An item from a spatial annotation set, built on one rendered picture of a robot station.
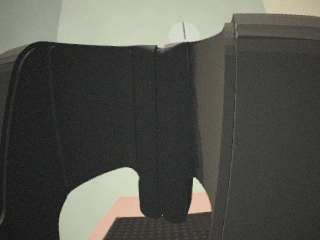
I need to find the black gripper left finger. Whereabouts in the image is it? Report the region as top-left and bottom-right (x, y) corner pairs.
(0, 41), (162, 240)

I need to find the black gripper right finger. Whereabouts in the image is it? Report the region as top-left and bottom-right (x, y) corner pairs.
(160, 13), (320, 240)

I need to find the black perforated breadboard plate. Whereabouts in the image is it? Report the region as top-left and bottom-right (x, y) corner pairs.
(102, 211), (212, 240)

